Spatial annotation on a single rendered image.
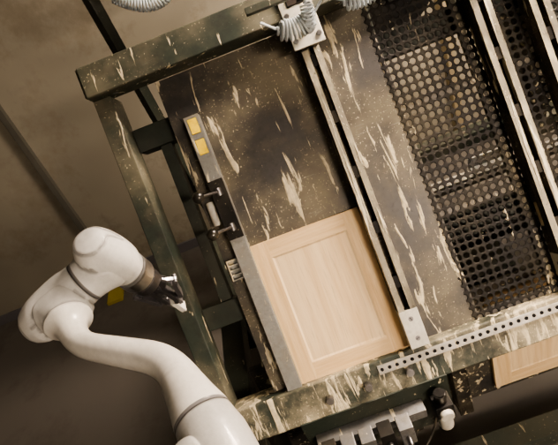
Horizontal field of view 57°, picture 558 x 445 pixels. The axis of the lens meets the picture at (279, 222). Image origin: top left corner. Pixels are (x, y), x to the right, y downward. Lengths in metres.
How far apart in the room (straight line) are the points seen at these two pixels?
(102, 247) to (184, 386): 0.38
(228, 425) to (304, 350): 0.94
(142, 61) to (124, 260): 0.75
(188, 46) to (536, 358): 1.79
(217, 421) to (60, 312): 0.47
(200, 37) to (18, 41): 2.14
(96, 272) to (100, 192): 2.85
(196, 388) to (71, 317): 0.38
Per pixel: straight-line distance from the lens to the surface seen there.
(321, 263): 1.68
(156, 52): 1.70
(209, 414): 0.84
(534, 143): 1.77
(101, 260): 1.13
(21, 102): 3.80
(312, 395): 1.76
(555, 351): 2.42
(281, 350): 1.72
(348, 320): 1.73
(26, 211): 4.16
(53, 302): 1.17
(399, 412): 1.82
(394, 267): 1.66
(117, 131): 1.74
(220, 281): 1.78
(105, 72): 1.73
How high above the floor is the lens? 2.28
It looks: 34 degrees down
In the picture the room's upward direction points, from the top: 23 degrees counter-clockwise
